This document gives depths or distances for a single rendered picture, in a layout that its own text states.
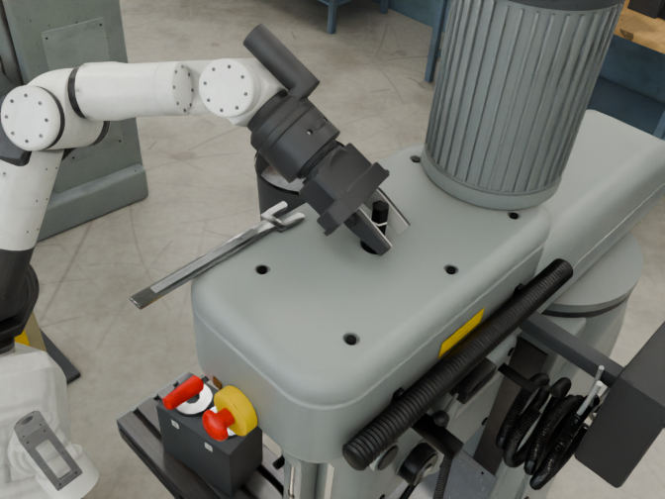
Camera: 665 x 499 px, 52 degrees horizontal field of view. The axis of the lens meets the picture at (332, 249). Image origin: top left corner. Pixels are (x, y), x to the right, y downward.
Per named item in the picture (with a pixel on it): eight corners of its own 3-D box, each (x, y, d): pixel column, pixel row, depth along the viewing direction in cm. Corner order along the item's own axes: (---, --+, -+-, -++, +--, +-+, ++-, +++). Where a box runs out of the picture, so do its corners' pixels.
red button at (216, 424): (220, 450, 80) (219, 432, 77) (198, 429, 82) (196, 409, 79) (241, 434, 82) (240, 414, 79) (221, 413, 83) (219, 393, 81)
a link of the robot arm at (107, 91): (183, 62, 89) (52, 68, 94) (145, 55, 80) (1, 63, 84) (188, 145, 91) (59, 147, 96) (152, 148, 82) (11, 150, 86)
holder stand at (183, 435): (232, 498, 162) (229, 452, 149) (162, 449, 170) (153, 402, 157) (263, 461, 170) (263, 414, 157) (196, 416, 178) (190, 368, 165)
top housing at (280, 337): (317, 492, 78) (326, 410, 67) (177, 357, 90) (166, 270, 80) (537, 293, 104) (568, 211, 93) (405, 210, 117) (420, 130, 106)
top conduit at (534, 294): (362, 477, 75) (365, 460, 72) (334, 452, 77) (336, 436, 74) (570, 282, 100) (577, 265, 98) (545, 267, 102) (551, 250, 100)
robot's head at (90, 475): (38, 498, 94) (70, 510, 88) (-6, 444, 90) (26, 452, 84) (74, 462, 98) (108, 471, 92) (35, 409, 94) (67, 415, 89)
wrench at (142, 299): (144, 316, 74) (143, 311, 74) (124, 296, 76) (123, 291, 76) (304, 219, 88) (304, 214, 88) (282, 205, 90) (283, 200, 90)
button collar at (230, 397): (245, 446, 82) (244, 416, 78) (214, 414, 84) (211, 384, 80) (258, 436, 83) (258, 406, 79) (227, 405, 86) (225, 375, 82)
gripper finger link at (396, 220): (411, 225, 84) (375, 188, 83) (396, 237, 86) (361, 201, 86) (417, 218, 85) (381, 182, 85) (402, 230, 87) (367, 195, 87)
